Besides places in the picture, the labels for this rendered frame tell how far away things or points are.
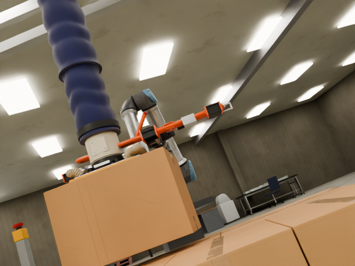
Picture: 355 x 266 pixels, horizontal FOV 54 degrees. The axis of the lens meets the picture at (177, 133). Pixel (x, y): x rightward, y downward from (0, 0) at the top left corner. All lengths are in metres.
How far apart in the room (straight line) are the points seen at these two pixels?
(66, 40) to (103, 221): 0.97
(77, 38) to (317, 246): 1.56
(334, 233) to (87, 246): 1.06
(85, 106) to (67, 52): 0.31
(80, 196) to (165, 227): 0.42
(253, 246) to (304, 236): 0.12
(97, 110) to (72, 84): 0.20
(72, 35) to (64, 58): 0.14
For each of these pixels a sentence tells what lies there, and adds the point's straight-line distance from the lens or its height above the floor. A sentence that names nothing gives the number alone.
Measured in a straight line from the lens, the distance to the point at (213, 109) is 1.76.
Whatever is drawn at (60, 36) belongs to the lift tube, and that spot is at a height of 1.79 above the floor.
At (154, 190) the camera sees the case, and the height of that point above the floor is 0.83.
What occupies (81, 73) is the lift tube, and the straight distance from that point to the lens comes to 1.90.
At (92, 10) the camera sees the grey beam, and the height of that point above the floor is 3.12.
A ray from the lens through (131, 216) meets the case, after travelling 1.58.
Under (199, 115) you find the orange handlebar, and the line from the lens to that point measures 1.76.
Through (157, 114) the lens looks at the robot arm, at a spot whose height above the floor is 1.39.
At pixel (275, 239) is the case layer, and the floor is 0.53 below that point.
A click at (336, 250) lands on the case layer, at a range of 0.96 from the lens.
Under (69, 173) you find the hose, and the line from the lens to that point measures 1.77.
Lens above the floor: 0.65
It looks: 14 degrees up
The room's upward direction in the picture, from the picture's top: 22 degrees counter-clockwise
